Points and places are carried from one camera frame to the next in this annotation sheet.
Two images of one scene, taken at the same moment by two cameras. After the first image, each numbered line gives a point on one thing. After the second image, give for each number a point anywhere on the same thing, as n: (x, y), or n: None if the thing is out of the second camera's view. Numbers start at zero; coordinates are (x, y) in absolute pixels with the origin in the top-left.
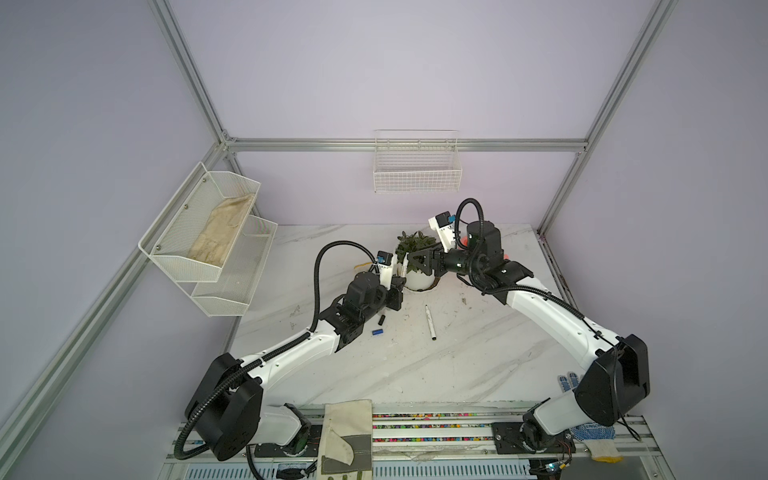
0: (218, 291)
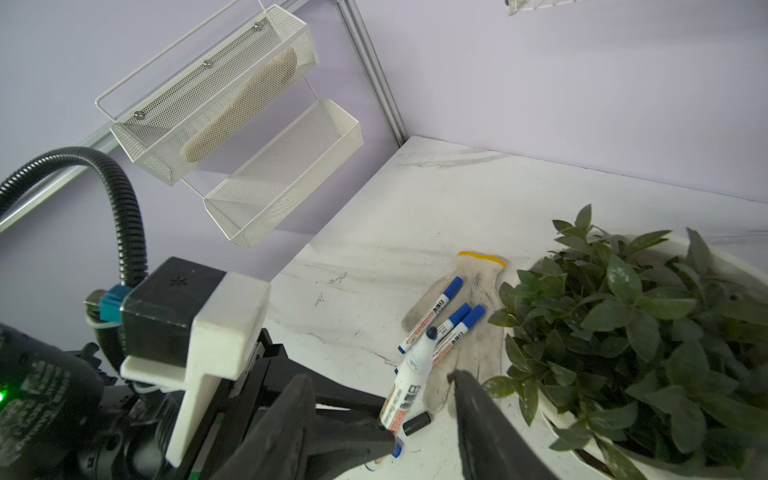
0: (294, 142)
